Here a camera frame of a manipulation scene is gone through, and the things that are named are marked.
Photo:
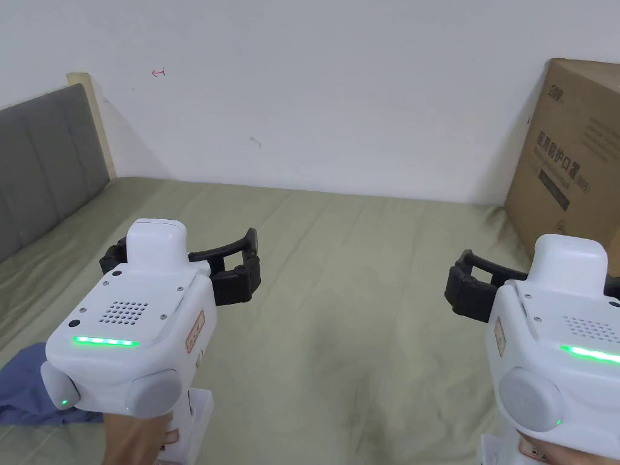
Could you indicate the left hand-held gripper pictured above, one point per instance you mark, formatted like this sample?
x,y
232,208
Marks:
x,y
140,310

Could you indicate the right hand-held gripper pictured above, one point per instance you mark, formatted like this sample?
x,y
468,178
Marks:
x,y
547,339

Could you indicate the person's right hand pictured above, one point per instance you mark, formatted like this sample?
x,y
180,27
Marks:
x,y
581,450

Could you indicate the person's left hand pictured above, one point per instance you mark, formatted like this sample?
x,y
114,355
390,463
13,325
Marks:
x,y
133,438

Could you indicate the brown cardboard carton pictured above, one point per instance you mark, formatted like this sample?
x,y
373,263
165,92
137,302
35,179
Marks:
x,y
571,160

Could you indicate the bed with pale green sheet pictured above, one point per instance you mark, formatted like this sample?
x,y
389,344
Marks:
x,y
339,290

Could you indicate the grey padded headboard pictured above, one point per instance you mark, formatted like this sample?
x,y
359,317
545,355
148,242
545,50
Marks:
x,y
43,160

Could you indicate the blue shirt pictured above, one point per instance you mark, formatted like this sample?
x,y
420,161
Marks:
x,y
24,387

